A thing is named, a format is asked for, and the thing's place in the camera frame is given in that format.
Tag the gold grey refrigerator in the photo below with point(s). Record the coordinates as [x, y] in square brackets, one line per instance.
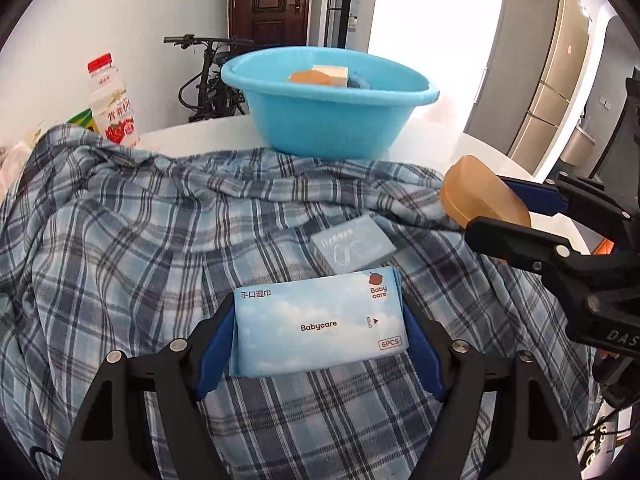
[530, 60]

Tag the red cap drink bottle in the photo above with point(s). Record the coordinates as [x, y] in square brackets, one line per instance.
[112, 105]

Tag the brown soap bar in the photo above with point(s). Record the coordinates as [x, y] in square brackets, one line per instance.
[475, 190]

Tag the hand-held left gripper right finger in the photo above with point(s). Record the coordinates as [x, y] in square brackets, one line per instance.
[425, 360]

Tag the items inside basin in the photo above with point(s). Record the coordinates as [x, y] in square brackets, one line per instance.
[332, 74]

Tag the blue plaid cloth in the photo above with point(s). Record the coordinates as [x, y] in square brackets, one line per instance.
[150, 260]

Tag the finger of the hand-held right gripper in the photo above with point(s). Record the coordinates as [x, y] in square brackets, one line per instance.
[500, 240]
[537, 196]

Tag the orange object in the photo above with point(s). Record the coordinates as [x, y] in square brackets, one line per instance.
[603, 246]

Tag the clear plastic bag with bread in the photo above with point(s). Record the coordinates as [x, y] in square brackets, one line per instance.
[15, 165]

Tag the black bicycle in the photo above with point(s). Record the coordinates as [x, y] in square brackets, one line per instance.
[210, 85]

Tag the blue plastic basin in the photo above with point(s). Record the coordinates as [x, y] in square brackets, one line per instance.
[325, 125]

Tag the small blue-grey box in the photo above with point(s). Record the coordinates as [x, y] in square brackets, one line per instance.
[350, 247]

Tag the white washbasin cabinet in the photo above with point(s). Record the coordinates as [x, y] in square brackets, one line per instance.
[580, 145]

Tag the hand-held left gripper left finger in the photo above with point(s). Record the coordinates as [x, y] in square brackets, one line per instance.
[215, 355]

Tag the light blue wet wipes pack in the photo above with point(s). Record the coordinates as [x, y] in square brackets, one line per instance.
[310, 330]

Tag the orange sponge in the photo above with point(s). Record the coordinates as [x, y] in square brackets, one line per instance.
[307, 78]

